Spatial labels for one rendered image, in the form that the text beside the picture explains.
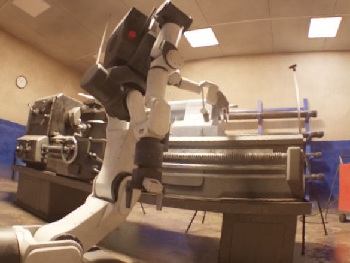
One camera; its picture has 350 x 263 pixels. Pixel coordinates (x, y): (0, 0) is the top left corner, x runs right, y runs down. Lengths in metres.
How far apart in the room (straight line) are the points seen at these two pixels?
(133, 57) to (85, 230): 0.69
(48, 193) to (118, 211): 1.55
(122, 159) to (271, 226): 0.89
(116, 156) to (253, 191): 0.83
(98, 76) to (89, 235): 0.57
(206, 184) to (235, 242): 0.41
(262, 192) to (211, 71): 4.28
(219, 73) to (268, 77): 1.17
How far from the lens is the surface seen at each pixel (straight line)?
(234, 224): 1.35
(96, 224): 0.83
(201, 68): 5.48
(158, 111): 0.70
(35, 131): 2.77
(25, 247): 0.71
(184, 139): 1.48
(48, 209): 2.35
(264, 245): 1.37
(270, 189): 1.36
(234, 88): 5.06
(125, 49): 0.96
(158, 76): 0.77
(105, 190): 0.88
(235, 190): 1.38
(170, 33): 0.90
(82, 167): 1.77
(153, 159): 0.67
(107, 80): 0.85
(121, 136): 0.90
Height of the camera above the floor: 0.58
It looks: 13 degrees up
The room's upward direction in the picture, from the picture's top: 4 degrees clockwise
